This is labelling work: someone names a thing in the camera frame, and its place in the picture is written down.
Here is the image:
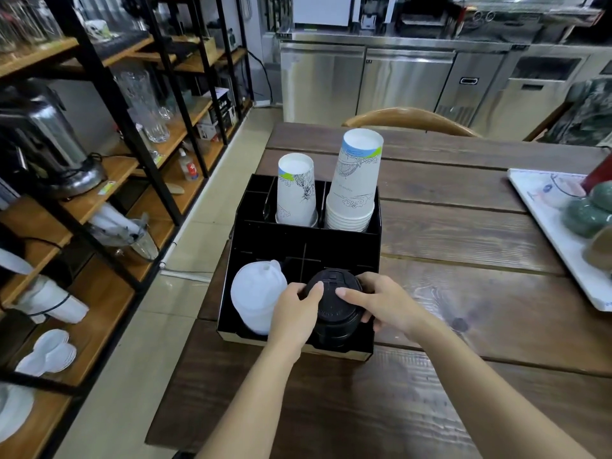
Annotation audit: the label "person's left hand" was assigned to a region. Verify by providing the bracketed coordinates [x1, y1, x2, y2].
[267, 280, 325, 354]

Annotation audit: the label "person's right hand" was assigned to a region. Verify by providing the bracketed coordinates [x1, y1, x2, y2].
[336, 272, 431, 338]

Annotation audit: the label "stack of black cup lids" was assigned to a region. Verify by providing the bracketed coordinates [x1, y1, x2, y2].
[299, 268, 365, 349]

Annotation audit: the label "person's right forearm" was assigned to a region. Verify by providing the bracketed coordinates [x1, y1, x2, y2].
[406, 314, 596, 459]

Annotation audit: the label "person's left forearm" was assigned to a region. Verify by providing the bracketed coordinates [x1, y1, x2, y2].
[196, 340, 311, 459]

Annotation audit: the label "black cup organizer box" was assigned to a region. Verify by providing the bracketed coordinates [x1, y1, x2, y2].
[217, 174, 383, 362]

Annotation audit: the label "stack of white cup lids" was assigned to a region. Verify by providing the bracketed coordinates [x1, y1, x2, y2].
[230, 260, 288, 336]

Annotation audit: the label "stack of small paper cups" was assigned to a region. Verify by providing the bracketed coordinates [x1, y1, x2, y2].
[275, 153, 318, 228]

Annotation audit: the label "stack of large paper cups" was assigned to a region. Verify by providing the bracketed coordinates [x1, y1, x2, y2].
[325, 128, 384, 233]

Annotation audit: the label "clear sanitizer bottle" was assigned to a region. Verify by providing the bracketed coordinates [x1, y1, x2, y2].
[178, 148, 200, 182]

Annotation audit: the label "glass blender jug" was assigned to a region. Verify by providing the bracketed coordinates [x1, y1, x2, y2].
[88, 202, 159, 262]

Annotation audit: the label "curved wooden chair back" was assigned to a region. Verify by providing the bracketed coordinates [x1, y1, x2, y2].
[341, 107, 483, 138]

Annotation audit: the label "white cardboard boxes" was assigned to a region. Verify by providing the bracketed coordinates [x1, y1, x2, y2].
[195, 88, 240, 142]

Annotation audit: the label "white rectangular tray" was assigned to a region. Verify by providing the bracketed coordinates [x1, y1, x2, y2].
[507, 168, 612, 312]

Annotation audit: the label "stainless steel counter fridge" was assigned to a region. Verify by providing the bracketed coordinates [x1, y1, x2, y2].
[279, 29, 612, 142]

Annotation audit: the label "clear glass cup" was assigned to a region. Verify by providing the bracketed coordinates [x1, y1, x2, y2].
[539, 174, 587, 209]

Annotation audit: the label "black and wood shelving rack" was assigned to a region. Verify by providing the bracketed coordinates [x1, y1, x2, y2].
[0, 0, 255, 459]

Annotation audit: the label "green ceramic bowl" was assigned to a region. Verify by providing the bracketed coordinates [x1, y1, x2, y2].
[561, 198, 612, 238]
[588, 180, 612, 214]

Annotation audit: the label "brown ceramic bowl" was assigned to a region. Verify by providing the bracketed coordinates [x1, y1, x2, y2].
[583, 226, 612, 271]

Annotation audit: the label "tall clear glass vase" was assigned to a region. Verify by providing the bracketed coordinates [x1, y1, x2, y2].
[116, 68, 171, 144]

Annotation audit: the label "stack of white cups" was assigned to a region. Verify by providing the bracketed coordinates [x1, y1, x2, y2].
[13, 275, 90, 325]

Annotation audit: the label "red bottle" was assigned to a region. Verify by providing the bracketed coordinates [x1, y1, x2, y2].
[580, 153, 612, 193]

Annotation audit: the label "small white dishes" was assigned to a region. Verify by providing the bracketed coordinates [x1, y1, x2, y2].
[16, 329, 77, 376]

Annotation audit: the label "white countertop appliance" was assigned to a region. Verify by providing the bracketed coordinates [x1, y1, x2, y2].
[292, 0, 355, 27]

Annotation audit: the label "camouflage jacket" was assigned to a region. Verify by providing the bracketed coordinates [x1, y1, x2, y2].
[543, 78, 612, 148]

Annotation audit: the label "stainless steel water urn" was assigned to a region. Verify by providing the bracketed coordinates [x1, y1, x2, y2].
[0, 80, 109, 200]

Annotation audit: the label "stack of white plates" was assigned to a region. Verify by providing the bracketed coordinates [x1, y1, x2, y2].
[0, 383, 36, 443]

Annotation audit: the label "black power cable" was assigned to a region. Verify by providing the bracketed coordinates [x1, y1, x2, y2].
[246, 49, 274, 106]

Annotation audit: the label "wooden chair frame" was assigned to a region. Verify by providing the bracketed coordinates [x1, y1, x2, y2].
[523, 102, 572, 142]

